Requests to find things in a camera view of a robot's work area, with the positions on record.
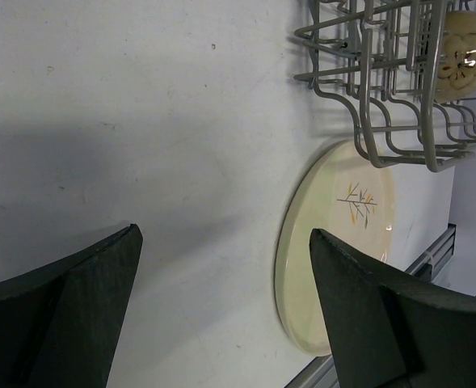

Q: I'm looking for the cream plate with branch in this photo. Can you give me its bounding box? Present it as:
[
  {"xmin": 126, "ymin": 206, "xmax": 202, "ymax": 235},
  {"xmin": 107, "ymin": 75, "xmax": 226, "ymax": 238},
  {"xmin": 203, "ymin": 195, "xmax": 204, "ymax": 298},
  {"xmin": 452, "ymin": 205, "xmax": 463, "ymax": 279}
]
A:
[{"xmin": 274, "ymin": 141, "xmax": 396, "ymax": 356}]

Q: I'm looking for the grey wire dish rack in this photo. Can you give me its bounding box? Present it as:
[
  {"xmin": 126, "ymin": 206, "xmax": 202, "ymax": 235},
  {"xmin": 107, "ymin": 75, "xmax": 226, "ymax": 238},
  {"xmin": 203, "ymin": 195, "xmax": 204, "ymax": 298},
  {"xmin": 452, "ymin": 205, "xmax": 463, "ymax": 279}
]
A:
[{"xmin": 294, "ymin": 1, "xmax": 476, "ymax": 172}]

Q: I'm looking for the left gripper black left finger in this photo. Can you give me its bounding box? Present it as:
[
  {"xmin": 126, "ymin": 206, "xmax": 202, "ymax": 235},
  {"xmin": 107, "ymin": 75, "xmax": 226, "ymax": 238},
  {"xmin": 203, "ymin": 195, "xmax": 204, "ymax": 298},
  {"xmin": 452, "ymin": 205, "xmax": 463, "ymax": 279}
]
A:
[{"xmin": 0, "ymin": 224, "xmax": 143, "ymax": 387}]

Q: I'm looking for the black bowl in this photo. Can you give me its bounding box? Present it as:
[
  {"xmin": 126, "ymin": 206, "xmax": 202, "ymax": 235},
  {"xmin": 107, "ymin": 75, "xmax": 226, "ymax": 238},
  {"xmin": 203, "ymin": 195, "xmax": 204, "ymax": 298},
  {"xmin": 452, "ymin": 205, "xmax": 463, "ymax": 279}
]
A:
[{"xmin": 435, "ymin": 11, "xmax": 476, "ymax": 103}]

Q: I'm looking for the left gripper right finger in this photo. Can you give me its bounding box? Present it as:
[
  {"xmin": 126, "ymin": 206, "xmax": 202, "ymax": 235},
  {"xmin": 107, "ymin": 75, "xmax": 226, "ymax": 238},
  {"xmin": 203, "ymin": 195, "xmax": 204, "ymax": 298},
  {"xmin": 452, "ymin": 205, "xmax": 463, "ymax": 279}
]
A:
[{"xmin": 310, "ymin": 229, "xmax": 476, "ymax": 387}]

